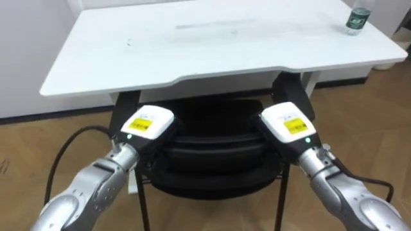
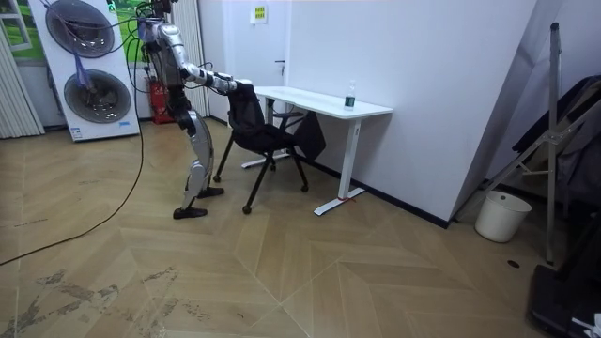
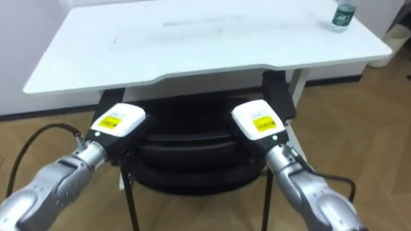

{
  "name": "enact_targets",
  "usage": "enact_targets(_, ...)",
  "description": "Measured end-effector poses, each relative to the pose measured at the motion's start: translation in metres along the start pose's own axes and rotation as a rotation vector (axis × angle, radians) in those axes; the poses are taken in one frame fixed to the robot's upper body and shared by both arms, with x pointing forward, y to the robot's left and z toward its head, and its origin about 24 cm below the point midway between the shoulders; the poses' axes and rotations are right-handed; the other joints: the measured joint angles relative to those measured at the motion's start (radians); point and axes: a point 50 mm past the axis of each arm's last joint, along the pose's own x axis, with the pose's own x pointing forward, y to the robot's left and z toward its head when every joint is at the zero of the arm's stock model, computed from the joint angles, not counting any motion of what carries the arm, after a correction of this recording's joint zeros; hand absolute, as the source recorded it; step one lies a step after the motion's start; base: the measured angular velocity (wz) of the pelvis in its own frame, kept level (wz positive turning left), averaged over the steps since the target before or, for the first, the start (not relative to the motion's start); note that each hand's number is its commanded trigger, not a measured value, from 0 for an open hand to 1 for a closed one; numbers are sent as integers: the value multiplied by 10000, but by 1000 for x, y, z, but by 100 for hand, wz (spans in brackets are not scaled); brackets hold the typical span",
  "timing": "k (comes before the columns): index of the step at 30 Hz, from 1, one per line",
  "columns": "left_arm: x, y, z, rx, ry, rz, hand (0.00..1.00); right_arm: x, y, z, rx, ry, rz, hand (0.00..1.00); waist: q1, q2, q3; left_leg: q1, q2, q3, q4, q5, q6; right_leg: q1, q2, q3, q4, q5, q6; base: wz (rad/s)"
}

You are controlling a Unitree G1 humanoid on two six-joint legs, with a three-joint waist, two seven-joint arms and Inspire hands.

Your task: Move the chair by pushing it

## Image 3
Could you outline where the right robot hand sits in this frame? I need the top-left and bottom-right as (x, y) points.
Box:
(226, 99), (290, 163)

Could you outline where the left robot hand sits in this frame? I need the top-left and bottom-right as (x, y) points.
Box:
(83, 102), (150, 166)

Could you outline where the black chair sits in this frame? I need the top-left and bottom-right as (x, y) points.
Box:
(91, 69), (297, 231)

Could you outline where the white desk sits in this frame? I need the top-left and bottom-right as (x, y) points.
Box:
(22, 0), (394, 191)

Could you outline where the clear bottle with green label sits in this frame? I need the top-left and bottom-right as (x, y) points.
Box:
(330, 0), (358, 33)

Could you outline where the white waste bin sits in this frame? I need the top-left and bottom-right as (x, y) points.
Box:
(367, 22), (411, 69)

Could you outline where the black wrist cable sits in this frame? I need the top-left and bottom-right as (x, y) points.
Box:
(5, 123), (83, 199)
(286, 146), (356, 203)

